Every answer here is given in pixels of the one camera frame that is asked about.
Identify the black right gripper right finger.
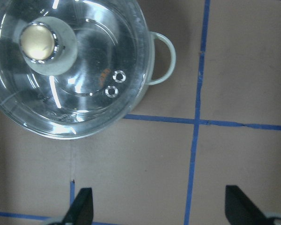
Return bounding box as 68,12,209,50
225,185,274,225

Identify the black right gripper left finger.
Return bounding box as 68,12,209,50
61,187,94,225

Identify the glass pot lid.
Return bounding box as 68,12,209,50
0,0,152,140

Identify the pale green steel pot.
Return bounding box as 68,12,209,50
0,29,177,140

